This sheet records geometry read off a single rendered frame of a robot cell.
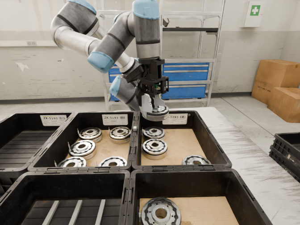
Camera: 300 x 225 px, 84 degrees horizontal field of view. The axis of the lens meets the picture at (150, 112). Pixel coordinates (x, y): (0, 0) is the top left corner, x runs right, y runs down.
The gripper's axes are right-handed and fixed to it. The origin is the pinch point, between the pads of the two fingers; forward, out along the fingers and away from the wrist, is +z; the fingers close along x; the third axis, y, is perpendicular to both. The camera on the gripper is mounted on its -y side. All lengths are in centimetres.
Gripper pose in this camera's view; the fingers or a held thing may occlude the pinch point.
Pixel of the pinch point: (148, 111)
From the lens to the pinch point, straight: 64.0
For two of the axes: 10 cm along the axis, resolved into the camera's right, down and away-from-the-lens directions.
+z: 0.7, 8.9, 4.6
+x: 7.3, -3.6, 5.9
